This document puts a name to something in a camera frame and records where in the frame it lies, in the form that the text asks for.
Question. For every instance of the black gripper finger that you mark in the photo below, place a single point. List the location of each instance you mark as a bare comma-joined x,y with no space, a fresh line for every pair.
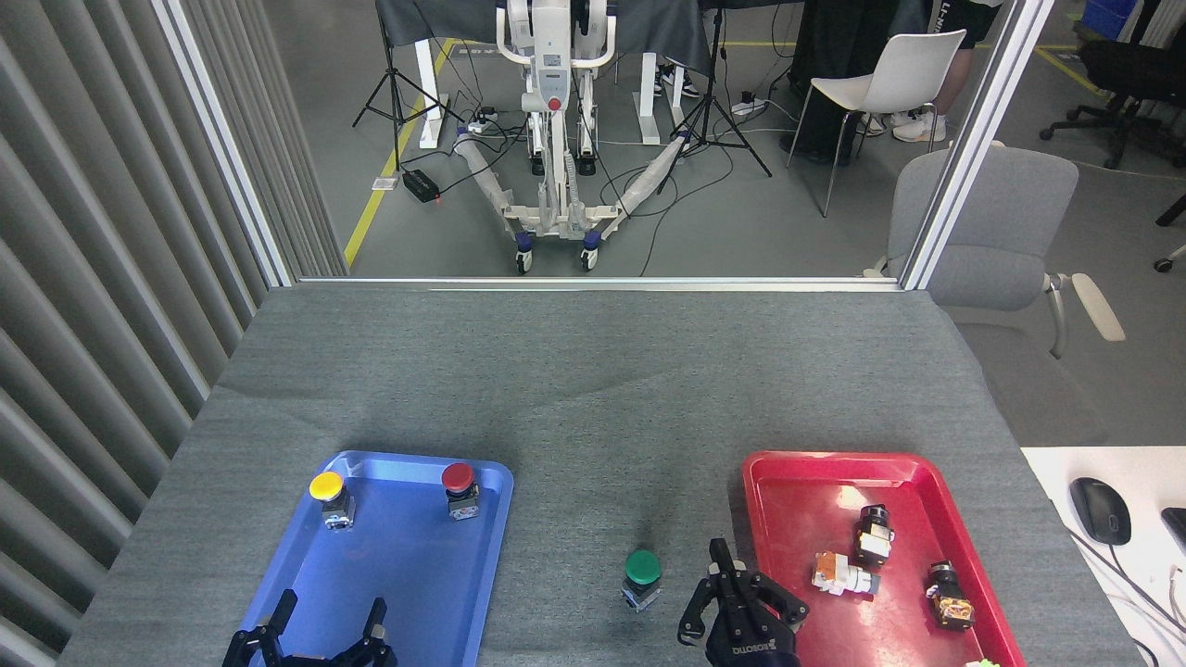
372,644
718,579
774,595
259,641

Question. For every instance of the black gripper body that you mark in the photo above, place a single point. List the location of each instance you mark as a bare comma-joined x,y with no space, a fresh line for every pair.
308,662
750,639

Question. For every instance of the green push button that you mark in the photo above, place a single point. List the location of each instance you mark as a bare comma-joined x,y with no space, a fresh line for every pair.
642,567

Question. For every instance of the yellow push button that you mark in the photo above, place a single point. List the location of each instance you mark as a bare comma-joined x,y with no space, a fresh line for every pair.
331,496

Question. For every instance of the red push button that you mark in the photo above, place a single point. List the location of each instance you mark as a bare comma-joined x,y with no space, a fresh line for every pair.
460,489

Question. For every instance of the red plastic tray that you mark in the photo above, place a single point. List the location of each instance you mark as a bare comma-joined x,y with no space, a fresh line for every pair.
806,528

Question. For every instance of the blue plastic tray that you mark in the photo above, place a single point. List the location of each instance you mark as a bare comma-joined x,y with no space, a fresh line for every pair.
417,574

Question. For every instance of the grey felt table cover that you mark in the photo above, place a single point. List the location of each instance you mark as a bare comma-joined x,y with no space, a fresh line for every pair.
593,408

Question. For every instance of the white desk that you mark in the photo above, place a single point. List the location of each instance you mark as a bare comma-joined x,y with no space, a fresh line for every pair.
1056,482

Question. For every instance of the black computer mouse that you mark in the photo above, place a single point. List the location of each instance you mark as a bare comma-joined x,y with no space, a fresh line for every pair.
1101,509

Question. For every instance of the black flat device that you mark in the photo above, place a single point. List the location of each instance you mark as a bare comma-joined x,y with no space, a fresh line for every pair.
1176,526

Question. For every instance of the grey office chair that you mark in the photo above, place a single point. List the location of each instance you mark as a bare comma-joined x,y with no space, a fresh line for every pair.
1001,232

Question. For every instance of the black power box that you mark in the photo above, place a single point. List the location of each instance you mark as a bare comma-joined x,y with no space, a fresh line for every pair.
420,185

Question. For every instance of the black tripod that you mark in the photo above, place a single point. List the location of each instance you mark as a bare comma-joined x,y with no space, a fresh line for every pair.
712,111
397,102

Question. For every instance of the white power strip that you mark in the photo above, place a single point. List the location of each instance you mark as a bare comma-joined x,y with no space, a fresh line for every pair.
749,105
482,120

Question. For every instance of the person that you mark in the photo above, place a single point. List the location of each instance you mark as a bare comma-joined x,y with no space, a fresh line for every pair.
843,46
681,83
954,28

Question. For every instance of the white stand on wheels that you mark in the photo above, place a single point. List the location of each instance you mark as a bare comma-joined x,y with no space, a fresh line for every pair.
556,83

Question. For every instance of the white plastic chair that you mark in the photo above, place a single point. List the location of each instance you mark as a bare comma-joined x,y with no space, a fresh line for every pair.
903,79

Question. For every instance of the office chair base with caster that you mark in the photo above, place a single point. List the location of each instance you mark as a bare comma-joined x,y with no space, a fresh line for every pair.
1169,211

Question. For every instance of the black office chair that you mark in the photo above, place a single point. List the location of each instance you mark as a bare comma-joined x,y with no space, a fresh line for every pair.
1126,65

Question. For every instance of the blue bin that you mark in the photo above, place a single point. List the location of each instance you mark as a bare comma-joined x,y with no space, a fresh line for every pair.
1107,17

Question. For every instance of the white and orange switch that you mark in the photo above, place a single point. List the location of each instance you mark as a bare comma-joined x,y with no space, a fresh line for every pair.
843,572

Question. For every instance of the black selector switch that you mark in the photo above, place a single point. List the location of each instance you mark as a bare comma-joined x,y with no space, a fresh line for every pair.
874,535

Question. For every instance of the black switch with orange block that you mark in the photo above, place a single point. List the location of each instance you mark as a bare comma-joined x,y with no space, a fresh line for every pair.
950,597

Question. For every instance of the silver frame rail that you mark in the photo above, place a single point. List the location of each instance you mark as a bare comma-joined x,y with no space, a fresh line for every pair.
602,283

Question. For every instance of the silver frame post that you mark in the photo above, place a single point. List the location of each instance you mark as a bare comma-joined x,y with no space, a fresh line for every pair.
973,148
227,148

